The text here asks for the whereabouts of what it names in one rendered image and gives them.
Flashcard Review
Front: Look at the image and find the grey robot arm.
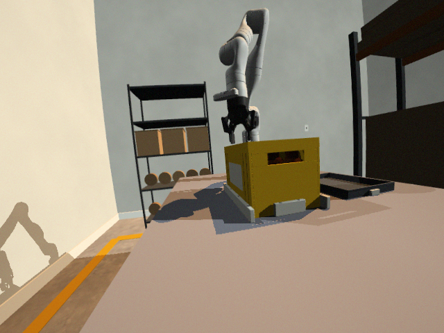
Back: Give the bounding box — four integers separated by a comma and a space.
213, 8, 269, 142

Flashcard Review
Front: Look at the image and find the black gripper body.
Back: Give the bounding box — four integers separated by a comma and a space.
227, 96, 249, 125

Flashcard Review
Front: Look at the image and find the yellow crate with dividers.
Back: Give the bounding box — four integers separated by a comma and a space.
224, 137, 321, 218

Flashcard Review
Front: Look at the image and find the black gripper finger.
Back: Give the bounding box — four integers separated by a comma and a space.
237, 110, 257, 142
221, 114, 237, 144

